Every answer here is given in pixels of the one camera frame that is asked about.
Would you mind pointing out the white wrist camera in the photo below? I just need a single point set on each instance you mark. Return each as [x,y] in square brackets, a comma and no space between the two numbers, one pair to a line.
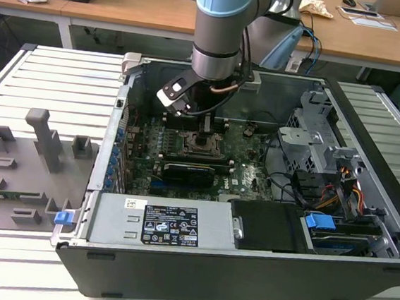
[169,95]

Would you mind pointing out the blue case latch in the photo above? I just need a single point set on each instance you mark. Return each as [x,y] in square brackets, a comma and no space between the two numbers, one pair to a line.
[63,218]

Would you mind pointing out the grey parts rack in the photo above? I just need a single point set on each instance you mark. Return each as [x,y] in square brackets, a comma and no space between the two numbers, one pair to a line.
[5,181]

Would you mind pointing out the white power strip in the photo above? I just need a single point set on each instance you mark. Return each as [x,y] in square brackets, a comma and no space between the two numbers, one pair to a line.
[295,64]

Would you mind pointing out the crumpled brown paper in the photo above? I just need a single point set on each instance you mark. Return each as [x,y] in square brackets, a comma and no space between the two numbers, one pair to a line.
[318,7]

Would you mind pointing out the black computer mouse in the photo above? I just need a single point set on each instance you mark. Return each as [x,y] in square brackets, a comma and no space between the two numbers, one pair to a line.
[349,1]

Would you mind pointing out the hard disk drive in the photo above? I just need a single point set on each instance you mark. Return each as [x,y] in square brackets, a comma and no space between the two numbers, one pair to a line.
[339,246]

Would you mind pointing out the green motherboard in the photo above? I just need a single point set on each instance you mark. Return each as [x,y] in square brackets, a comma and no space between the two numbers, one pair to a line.
[250,178]

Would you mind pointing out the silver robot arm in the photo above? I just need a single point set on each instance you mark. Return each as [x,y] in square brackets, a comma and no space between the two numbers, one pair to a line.
[214,52]

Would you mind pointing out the white paper sheet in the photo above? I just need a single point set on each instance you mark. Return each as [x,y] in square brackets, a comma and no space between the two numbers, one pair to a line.
[375,24]

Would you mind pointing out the blue disk carrier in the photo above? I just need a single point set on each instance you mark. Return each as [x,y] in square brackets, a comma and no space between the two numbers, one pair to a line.
[318,223]

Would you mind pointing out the silver power supply unit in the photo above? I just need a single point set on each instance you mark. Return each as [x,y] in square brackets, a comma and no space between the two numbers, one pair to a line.
[115,220]

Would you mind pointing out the black graphics card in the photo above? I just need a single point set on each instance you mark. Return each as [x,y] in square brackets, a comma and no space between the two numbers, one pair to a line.
[187,175]

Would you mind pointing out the black PC case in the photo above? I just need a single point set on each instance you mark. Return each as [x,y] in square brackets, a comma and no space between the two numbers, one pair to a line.
[208,282]

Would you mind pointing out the coin cell battery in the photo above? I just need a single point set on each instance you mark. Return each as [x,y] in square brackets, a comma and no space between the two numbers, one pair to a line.
[249,130]

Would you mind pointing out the wooden desk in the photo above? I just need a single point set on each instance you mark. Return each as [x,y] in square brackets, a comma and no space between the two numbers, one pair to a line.
[128,8]

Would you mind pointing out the green RAM stick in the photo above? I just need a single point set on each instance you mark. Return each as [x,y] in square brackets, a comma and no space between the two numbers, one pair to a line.
[11,194]

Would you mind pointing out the CPU socket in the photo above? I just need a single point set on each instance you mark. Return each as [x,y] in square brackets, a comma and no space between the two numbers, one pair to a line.
[221,152]

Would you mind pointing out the black plastic shroud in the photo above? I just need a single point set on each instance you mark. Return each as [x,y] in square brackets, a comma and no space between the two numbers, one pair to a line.
[267,227]

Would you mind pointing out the smartphone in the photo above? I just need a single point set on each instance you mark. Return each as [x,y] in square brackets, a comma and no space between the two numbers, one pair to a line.
[358,11]

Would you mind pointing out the silver drive cage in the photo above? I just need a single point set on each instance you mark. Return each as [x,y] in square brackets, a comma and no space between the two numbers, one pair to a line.
[299,145]

